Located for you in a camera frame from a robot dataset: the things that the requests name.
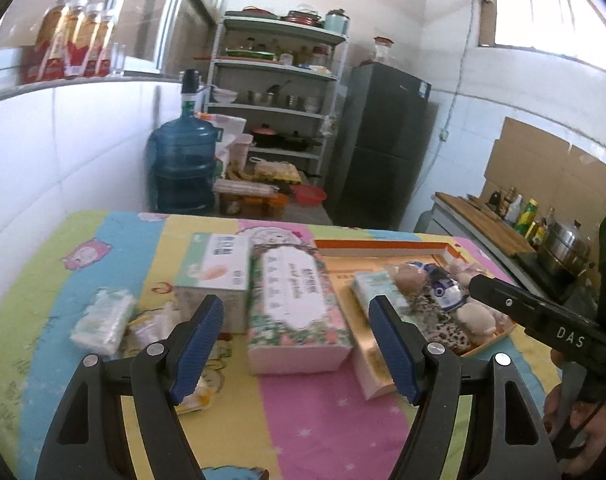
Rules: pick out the black cooking pot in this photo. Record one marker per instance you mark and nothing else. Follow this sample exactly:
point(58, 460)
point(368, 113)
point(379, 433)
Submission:
point(265, 136)

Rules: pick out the person's right hand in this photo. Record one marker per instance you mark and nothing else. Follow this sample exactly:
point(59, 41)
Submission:
point(598, 425)

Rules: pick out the white shelf rack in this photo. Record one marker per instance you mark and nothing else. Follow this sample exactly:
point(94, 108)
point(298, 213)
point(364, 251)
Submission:
point(278, 60)

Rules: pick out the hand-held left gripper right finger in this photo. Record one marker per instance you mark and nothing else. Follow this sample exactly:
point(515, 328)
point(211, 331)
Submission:
point(393, 350)

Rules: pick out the green white tissue box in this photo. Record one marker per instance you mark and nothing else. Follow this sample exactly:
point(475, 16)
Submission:
point(218, 265)

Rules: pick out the black stove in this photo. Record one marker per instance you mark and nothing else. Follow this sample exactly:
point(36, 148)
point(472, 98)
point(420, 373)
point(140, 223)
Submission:
point(548, 280)

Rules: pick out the kitchen counter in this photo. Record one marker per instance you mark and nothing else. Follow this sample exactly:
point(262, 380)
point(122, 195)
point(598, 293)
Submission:
point(448, 225)

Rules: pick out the glass jar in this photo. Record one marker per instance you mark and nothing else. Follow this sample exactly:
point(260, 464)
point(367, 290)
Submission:
point(384, 50)

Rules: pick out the egg tray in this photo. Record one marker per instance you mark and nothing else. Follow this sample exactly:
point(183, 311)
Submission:
point(278, 171)

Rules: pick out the cardboard sheet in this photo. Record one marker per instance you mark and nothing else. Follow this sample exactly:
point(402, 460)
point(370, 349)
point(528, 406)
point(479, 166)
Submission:
point(533, 155)

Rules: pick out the colourful printed blanket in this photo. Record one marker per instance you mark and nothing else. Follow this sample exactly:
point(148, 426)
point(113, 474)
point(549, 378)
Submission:
point(323, 410)

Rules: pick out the black water pump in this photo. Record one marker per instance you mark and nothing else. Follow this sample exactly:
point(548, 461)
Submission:
point(190, 85)

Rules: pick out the wooden cutting board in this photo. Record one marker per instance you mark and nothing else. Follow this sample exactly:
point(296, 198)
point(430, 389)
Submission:
point(483, 220)

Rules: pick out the white purple snack bag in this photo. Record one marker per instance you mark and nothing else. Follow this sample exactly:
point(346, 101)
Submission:
point(445, 292)

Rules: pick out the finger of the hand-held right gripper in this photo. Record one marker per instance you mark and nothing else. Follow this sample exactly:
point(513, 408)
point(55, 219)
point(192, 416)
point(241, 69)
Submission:
point(508, 305)

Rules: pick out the orange bread in bag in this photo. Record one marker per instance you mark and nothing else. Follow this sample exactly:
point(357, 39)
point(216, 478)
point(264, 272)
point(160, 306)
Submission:
point(199, 395)

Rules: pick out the leopard print pouch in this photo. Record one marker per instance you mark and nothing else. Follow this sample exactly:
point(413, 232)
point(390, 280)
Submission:
point(443, 332)

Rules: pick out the floral tissue pack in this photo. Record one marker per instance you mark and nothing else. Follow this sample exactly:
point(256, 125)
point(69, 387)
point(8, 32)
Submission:
point(293, 300)

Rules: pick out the clear drinking glass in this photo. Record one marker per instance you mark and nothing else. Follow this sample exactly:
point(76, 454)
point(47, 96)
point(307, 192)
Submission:
point(119, 60)

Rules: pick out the pale bun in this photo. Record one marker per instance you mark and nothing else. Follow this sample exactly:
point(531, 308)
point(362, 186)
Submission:
point(408, 277)

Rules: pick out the blue water jug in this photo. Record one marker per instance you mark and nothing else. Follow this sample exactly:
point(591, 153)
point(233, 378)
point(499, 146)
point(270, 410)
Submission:
point(183, 165)

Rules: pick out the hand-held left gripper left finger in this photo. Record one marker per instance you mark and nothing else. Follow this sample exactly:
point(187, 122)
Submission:
point(198, 350)

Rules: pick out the clear plastic bag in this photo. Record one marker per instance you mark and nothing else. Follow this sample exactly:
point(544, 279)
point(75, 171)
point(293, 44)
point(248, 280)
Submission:
point(153, 327)

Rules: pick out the clear food containers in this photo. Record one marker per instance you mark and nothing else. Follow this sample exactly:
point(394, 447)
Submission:
point(253, 205)

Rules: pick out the red basin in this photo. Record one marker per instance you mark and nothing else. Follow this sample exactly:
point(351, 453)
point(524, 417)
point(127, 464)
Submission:
point(310, 194)

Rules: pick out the orange drink bottle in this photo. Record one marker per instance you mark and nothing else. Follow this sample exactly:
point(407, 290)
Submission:
point(53, 35)
point(77, 40)
point(93, 42)
point(107, 45)

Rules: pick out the orange gold tray box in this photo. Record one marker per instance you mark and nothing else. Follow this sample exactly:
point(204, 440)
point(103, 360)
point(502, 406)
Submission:
point(342, 282)

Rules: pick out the small white tissue packet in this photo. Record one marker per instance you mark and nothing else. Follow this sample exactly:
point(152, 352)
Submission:
point(103, 317)

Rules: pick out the cream round plush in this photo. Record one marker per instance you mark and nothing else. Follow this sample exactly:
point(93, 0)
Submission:
point(475, 320)

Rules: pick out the steel steamer pot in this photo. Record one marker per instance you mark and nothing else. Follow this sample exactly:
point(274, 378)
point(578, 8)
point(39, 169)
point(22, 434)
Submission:
point(565, 250)

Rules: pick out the row of condiment bottles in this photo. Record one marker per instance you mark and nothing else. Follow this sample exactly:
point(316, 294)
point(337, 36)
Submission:
point(525, 217)

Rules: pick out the sliding glass window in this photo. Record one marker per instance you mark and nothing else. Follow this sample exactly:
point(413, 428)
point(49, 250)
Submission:
point(148, 10)

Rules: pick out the pink container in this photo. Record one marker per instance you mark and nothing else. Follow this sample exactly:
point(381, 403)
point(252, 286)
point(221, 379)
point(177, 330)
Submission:
point(242, 152)

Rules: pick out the small green tissue pack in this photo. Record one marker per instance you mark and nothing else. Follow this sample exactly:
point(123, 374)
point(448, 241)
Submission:
point(375, 285)

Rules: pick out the dark grey fridge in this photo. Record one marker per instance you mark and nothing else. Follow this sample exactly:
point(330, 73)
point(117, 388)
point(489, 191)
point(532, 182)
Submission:
point(383, 145)

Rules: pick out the teal pot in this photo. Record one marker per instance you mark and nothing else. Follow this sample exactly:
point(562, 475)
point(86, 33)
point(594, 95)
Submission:
point(337, 21)

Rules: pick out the white sack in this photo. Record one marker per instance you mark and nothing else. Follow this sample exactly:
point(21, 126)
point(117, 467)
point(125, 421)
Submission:
point(230, 130)

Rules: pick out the small wall window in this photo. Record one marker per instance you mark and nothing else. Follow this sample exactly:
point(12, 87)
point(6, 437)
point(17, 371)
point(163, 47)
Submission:
point(543, 15)

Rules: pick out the noodle pack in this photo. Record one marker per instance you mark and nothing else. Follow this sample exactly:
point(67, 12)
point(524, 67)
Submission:
point(248, 187)

